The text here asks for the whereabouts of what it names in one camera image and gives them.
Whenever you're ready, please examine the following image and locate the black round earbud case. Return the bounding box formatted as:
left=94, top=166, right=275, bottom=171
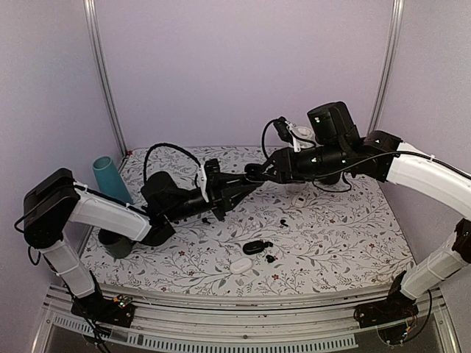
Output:
left=244, top=163, right=266, bottom=183

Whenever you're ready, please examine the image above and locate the left metal corner post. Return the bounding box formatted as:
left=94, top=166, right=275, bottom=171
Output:
left=83, top=0, right=128, bottom=157

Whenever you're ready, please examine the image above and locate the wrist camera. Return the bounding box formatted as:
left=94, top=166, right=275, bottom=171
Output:
left=274, top=116, right=311, bottom=152
left=195, top=165, right=209, bottom=203

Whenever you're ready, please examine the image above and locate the black open oval case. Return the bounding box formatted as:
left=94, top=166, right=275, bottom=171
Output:
left=242, top=240, right=273, bottom=255

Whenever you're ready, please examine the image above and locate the right metal corner post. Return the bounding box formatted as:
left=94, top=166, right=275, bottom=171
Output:
left=367, top=0, right=405, bottom=133

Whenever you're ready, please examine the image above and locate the teal cup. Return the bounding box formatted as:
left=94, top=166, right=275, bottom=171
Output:
left=92, top=156, right=134, bottom=204

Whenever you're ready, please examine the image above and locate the dark grey mug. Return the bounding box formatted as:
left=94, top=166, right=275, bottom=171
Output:
left=98, top=229, right=133, bottom=259

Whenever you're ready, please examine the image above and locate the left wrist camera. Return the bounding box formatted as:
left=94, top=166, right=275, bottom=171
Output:
left=195, top=165, right=209, bottom=203

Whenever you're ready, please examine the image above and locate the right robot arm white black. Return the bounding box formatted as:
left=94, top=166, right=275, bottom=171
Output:
left=255, top=101, right=470, bottom=321

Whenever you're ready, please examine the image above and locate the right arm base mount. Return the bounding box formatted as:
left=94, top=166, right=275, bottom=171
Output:
left=353, top=271, right=419, bottom=328

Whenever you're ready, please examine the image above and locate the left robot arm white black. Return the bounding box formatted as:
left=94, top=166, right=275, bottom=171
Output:
left=14, top=159, right=263, bottom=319

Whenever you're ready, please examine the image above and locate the black cylinder tube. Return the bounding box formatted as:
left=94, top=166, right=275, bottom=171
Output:
left=320, top=173, right=341, bottom=185

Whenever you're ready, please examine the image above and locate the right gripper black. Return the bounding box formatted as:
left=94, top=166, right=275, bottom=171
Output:
left=255, top=141, right=349, bottom=185

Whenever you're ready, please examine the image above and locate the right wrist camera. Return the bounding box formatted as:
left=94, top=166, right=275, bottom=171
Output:
left=274, top=116, right=311, bottom=152

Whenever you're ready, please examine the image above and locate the white ribbed vase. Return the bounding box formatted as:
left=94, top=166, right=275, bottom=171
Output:
left=283, top=126, right=317, bottom=193

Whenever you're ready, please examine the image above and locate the metal corner post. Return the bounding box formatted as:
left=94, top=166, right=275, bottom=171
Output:
left=367, top=0, right=405, bottom=133
left=83, top=0, right=128, bottom=157

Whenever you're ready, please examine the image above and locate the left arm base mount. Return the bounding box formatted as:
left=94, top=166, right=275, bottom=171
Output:
left=71, top=293, right=136, bottom=328

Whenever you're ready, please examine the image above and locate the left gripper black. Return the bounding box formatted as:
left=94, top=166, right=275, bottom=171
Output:
left=165, top=173, right=257, bottom=224

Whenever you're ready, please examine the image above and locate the white earbud case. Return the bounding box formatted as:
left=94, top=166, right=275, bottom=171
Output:
left=230, top=257, right=252, bottom=274

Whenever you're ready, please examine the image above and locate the floral table mat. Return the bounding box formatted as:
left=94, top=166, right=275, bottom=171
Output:
left=77, top=145, right=417, bottom=297

